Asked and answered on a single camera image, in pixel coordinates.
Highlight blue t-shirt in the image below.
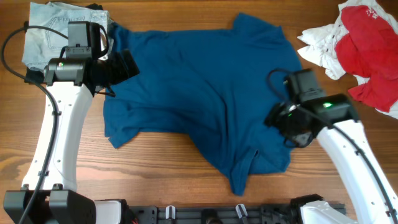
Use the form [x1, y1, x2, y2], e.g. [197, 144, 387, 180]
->
[103, 13, 302, 195]

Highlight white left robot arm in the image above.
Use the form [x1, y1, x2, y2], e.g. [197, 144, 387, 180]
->
[3, 49, 139, 223]

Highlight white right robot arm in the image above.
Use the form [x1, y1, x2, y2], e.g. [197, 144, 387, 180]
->
[264, 68, 397, 223]

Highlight light blue folded jeans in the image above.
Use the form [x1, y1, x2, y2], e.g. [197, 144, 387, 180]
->
[21, 1, 109, 72]

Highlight black folded garment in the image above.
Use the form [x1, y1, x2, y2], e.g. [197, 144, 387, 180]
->
[23, 2, 103, 84]

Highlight white garment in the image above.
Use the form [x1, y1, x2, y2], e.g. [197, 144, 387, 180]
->
[297, 0, 397, 118]

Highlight red garment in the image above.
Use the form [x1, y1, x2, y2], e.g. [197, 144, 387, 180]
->
[335, 5, 397, 113]

